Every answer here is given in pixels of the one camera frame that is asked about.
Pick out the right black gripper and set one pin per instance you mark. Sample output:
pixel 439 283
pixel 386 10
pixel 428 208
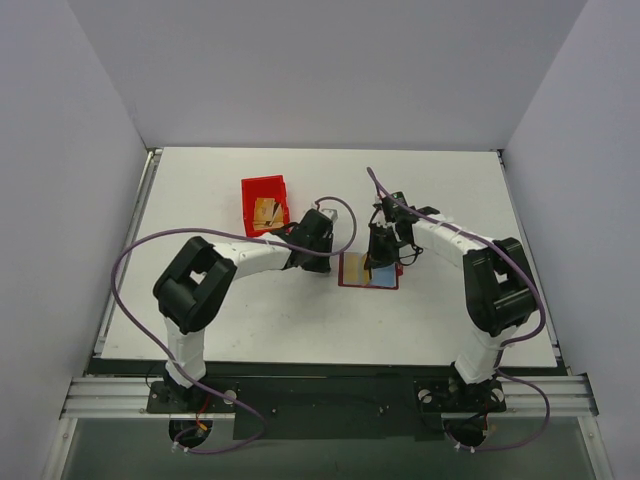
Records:
pixel 378 247

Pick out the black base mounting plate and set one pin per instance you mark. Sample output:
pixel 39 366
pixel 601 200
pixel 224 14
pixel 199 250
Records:
pixel 331 402

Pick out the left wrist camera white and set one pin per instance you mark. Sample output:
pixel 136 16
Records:
pixel 331 214

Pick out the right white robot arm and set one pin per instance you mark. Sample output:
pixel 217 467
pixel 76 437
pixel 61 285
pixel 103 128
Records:
pixel 499 290

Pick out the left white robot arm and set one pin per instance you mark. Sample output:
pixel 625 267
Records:
pixel 191 290

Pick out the aluminium front rail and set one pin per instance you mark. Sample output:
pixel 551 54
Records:
pixel 101 398

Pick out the gold card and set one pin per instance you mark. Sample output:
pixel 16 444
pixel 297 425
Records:
pixel 367 270

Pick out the red leather card holder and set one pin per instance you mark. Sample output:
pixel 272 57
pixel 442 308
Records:
pixel 384 278

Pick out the gold card magnetic stripe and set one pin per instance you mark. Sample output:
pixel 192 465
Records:
pixel 353 269

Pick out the red plastic bin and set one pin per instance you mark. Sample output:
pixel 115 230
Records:
pixel 261 187

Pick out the gold cards in bin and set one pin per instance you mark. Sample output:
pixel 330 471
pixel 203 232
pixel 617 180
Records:
pixel 269 214

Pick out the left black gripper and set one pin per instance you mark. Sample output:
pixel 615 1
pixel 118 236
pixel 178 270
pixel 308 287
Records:
pixel 318 253

